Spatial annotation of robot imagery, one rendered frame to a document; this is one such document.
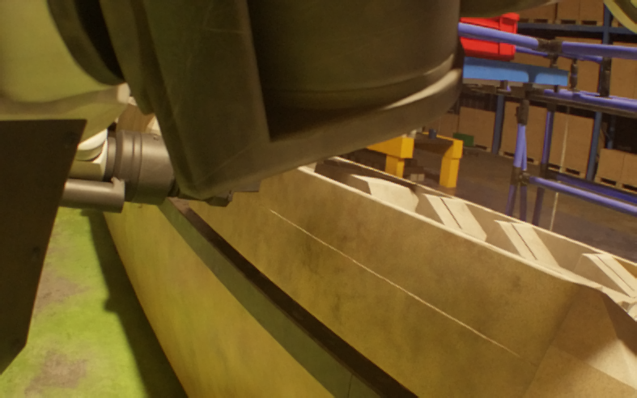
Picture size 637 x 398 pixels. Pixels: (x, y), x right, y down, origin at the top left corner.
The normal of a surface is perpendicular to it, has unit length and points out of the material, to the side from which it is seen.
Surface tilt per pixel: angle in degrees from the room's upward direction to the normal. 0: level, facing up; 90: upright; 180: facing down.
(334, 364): 90
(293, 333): 90
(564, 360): 71
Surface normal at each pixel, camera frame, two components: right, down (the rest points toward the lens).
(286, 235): -0.81, -0.11
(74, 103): 0.64, -0.14
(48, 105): 0.93, -0.36
